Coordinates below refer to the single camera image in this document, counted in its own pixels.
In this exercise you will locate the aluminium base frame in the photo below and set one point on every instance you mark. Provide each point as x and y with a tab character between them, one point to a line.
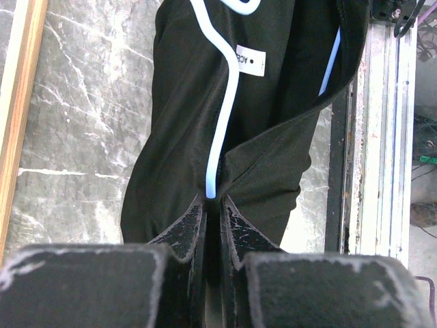
371	140

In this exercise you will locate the black t shirt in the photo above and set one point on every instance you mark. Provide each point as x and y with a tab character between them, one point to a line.
312	50

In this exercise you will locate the light blue wire hanger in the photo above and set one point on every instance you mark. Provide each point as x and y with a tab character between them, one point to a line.
218	41

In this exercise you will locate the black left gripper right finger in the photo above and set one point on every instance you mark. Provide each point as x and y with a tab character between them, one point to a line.
238	238

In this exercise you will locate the wooden clothes rack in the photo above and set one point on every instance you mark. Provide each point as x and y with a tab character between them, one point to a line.
16	91

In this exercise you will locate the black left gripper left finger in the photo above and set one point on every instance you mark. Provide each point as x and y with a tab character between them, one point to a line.
182	292

